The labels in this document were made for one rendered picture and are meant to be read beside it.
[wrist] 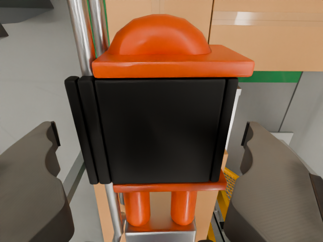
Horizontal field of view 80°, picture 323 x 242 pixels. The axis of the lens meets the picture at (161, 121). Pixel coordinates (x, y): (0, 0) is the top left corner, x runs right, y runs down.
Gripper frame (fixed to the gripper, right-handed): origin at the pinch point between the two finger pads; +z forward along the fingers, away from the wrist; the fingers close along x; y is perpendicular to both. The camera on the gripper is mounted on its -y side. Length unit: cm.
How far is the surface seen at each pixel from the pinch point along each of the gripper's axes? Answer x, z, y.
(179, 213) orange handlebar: 2.2, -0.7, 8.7
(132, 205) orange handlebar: -1.6, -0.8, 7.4
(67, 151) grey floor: -78, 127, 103
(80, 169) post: -45, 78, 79
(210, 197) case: 19, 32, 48
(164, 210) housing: 1.0, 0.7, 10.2
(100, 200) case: -18, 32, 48
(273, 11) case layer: 45, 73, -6
